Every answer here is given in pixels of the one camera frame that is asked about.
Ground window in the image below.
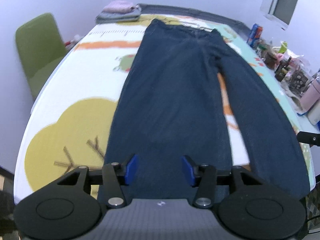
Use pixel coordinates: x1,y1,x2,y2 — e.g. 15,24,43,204
260,0,303,29

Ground cartoon print play mat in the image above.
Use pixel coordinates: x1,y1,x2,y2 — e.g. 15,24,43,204
14,14,315,205

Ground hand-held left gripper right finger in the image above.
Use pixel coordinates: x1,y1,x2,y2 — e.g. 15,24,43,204
180,155,263,208

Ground green chair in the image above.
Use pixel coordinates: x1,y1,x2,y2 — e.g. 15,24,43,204
15,13,68,100

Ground pink folded garment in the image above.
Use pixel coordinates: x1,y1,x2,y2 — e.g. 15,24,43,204
103,0,137,13

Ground grey folded garment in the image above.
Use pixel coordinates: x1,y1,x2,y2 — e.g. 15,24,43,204
96,6,142,23

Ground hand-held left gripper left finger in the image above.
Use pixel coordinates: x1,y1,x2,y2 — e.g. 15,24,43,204
56,154,139,208

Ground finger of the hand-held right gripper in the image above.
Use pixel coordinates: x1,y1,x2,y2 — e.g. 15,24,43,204
296,131,320,147

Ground grey fabric fence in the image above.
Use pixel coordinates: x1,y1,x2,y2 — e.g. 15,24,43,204
136,4,250,30

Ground dark glass bottle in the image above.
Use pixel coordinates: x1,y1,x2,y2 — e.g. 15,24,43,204
274,57,292,82

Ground dark blue jeans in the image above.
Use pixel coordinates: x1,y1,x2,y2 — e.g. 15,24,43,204
97,19,312,200

